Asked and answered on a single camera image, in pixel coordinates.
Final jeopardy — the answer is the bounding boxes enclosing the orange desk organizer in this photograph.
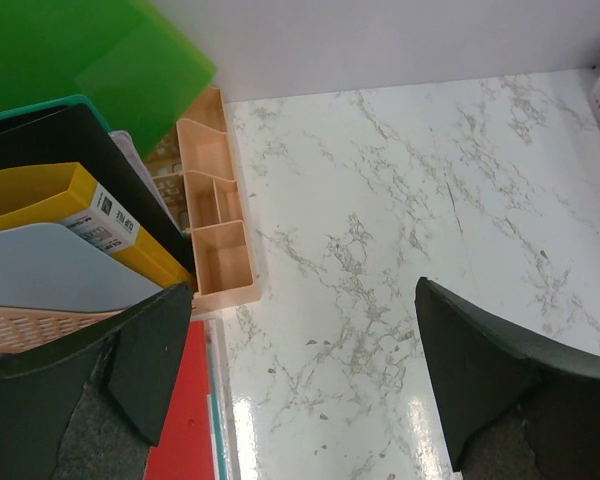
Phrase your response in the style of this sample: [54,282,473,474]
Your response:
[146,86,261,312]

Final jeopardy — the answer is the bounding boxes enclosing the green plastic folder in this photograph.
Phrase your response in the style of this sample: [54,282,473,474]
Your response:
[0,1,216,156]

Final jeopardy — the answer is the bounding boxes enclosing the yellow folder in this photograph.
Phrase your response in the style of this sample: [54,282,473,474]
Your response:
[0,162,193,288]

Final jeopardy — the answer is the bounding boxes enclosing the red folder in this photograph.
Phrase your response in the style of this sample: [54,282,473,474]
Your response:
[145,321,216,480]

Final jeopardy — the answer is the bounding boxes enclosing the teal folder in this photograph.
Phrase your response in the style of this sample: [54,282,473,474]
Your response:
[207,392,230,480]

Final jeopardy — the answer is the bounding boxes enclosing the blue clipboard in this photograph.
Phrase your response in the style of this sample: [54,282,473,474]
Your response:
[0,223,161,313]

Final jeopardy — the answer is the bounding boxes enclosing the black folder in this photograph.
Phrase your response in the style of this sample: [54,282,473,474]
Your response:
[0,103,195,273]

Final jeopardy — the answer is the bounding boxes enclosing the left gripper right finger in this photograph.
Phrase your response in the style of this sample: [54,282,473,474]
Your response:
[415,277,600,479]

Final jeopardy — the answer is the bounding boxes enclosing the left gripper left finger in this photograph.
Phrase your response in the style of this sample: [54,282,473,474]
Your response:
[0,283,192,479]

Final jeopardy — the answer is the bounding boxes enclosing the pink file rack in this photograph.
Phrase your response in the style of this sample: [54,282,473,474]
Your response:
[0,306,121,354]

